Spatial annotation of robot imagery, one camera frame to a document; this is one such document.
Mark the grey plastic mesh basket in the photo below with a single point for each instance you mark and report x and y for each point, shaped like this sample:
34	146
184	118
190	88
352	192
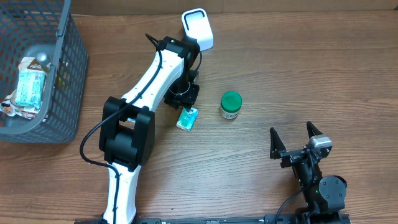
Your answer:
29	28

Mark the brown snack packet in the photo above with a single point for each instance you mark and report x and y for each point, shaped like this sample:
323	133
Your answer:
30	65

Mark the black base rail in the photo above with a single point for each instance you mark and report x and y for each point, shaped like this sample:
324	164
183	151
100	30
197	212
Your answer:
211	221

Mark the colourful snack wrapper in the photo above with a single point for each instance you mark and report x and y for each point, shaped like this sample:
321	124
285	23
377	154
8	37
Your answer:
10	107

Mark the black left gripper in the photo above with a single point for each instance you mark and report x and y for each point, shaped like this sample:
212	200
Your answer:
186	100

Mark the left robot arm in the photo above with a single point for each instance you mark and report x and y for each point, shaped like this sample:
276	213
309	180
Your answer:
127	134

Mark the green lid jar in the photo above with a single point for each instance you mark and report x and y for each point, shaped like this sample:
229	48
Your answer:
230	104

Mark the small Kleenex tissue pack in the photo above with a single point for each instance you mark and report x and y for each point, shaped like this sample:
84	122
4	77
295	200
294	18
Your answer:
187	119

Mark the white barcode scanner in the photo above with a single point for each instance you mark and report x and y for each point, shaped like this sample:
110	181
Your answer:
196	25

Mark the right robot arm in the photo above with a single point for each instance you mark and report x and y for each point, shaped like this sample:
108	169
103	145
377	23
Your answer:
324	196

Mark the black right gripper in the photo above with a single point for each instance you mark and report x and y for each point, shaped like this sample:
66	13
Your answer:
290	157

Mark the teal tissue pack in basket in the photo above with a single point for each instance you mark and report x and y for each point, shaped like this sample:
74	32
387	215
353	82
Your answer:
29	89

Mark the clear bottle with silver cap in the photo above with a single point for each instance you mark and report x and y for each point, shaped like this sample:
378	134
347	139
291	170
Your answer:
43	54

